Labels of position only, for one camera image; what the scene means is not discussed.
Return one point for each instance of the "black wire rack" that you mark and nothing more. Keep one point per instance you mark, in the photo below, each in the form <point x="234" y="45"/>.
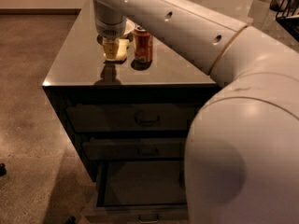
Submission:
<point x="287" y="15"/>

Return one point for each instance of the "dark object at floor edge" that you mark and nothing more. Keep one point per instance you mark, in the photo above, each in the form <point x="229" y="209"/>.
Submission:
<point x="71" y="220"/>

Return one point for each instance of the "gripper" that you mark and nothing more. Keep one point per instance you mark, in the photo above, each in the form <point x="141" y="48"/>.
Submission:
<point x="109" y="30"/>

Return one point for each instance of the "dark grey drawer cabinet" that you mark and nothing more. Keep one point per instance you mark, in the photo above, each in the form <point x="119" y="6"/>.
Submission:
<point x="81" y="76"/>

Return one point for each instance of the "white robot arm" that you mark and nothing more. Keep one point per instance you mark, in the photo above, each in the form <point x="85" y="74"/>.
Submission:
<point x="242" y="150"/>

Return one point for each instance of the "top left drawer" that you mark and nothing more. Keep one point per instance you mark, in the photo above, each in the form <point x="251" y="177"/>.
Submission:
<point x="130" y="118"/>

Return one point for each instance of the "red soda can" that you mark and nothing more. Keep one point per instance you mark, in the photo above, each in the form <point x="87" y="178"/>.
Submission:
<point x="142" y="45"/>

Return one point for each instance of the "black object on floor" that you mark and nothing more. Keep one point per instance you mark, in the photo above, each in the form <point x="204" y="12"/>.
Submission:
<point x="3" y="169"/>

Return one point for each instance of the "open bottom left drawer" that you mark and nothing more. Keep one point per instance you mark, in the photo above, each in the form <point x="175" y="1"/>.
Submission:
<point x="138" y="192"/>

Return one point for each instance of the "middle left drawer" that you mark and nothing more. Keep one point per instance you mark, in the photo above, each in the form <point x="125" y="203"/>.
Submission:
<point x="143" y="148"/>

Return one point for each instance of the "yellow sponge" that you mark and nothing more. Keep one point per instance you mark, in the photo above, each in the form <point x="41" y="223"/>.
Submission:
<point x="122" y="52"/>

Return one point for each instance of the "white bowl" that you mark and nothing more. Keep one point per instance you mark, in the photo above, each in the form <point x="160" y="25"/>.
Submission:
<point x="130" y="26"/>

